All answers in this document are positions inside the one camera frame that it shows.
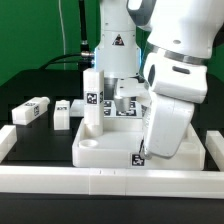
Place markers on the white desk top tray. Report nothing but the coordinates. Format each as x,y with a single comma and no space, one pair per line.
118,147

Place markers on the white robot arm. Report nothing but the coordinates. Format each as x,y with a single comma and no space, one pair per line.
154,51

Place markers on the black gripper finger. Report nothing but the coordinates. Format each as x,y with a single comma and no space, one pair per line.
165,123

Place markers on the white U-shaped fence frame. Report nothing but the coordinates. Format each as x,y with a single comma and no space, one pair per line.
122,182

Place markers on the white marker board with tags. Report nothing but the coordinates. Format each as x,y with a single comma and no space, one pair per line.
135,111

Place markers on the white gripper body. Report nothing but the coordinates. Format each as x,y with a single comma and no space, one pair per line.
175,79

